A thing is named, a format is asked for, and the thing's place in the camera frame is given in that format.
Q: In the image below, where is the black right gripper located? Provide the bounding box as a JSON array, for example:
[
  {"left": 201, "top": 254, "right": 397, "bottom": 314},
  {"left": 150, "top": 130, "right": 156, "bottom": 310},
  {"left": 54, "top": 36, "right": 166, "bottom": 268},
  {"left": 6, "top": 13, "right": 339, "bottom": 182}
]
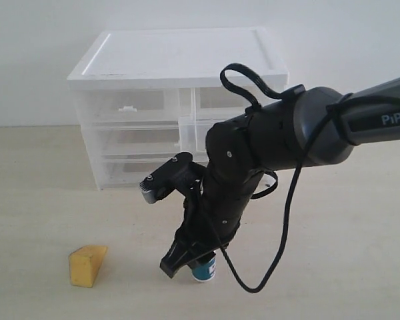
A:
[{"left": 159, "top": 166, "right": 263, "bottom": 277}]

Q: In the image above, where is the blue white small bottle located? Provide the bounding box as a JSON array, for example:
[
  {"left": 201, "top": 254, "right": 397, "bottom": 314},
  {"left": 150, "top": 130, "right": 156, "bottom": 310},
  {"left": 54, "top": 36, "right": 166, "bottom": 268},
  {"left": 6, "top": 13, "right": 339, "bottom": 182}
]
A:
[{"left": 191, "top": 257, "right": 216, "bottom": 283}]

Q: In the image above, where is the clear drawer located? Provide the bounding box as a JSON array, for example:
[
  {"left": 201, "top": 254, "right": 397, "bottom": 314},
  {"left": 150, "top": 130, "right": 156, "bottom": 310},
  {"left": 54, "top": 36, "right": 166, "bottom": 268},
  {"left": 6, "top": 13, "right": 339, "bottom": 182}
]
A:
[
  {"left": 82, "top": 125, "right": 180, "bottom": 158},
  {"left": 76, "top": 89, "right": 192, "bottom": 123},
  {"left": 95, "top": 158, "right": 169, "bottom": 190},
  {"left": 178, "top": 87, "right": 284, "bottom": 161}
]

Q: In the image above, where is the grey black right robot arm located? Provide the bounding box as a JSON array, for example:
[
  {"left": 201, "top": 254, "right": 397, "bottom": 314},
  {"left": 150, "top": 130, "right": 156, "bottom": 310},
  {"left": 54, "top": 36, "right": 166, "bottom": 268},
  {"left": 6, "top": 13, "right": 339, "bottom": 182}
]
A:
[{"left": 155, "top": 78, "right": 400, "bottom": 277}]

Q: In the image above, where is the clear bottom drawer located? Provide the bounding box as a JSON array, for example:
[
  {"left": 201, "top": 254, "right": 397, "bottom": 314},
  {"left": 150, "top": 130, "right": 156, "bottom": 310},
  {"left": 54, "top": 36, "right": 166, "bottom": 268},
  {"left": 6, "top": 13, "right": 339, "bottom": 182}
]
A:
[{"left": 95, "top": 158, "right": 169, "bottom": 190}]

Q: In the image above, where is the white plastic drawer cabinet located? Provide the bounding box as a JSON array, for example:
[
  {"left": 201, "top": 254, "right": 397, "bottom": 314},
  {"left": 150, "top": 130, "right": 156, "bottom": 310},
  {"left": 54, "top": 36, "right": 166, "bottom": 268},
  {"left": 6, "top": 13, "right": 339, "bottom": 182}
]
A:
[{"left": 67, "top": 27, "right": 289, "bottom": 184}]

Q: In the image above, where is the yellow sponge wedge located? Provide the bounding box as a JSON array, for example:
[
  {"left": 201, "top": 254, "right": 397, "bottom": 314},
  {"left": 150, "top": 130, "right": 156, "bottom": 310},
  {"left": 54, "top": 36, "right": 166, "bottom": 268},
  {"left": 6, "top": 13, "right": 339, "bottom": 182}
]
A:
[{"left": 69, "top": 245, "right": 108, "bottom": 288}]

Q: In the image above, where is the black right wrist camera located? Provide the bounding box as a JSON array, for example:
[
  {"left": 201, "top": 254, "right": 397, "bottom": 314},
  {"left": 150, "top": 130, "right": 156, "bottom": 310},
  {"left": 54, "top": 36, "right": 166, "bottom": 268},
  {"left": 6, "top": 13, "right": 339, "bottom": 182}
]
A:
[{"left": 139, "top": 151, "right": 206, "bottom": 204}]

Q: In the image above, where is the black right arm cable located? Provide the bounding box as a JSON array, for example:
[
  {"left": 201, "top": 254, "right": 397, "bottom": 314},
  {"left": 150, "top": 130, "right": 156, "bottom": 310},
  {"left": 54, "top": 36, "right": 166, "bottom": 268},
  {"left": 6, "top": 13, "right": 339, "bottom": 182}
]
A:
[{"left": 186, "top": 62, "right": 354, "bottom": 293}]

